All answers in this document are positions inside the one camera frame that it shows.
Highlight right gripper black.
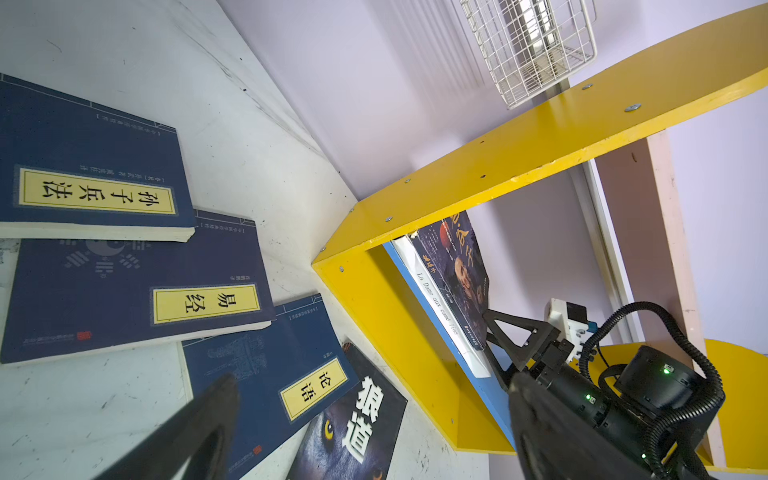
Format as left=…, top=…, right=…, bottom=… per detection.
left=482, top=309, right=647, bottom=462

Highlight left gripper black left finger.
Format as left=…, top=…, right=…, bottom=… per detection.
left=98, top=374, right=240, bottom=479

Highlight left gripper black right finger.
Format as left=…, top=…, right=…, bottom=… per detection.
left=508, top=374, right=651, bottom=479

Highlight white portfolio book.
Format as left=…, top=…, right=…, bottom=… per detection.
left=392, top=236, right=491, bottom=378

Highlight dark purple portrait book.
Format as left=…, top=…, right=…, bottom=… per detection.
left=408, top=211, right=489, bottom=351

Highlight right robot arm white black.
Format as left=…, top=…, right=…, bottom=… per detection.
left=483, top=301, right=725, bottom=479

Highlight navy book right yellow label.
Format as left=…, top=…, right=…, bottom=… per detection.
left=180, top=294, right=358, bottom=479

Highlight navy book yellow label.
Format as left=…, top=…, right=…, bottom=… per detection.
left=1, top=74, right=196, bottom=242
left=1, top=210, right=275, bottom=365
left=180, top=294, right=358, bottom=479

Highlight navy book middle yellow label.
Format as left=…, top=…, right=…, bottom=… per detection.
left=1, top=210, right=275, bottom=365

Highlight black wolf cover book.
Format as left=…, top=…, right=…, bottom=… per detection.
left=287, top=342, right=407, bottom=479

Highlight yellow bookshelf pink blue shelves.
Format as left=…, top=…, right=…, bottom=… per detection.
left=312, top=1, right=767, bottom=454

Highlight navy book leftmost yellow label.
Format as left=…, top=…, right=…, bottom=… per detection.
left=1, top=74, right=196, bottom=242

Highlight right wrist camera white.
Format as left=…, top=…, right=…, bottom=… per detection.
left=545, top=298, right=598, bottom=362

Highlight white wire basket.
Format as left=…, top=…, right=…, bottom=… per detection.
left=459, top=0, right=598, bottom=109

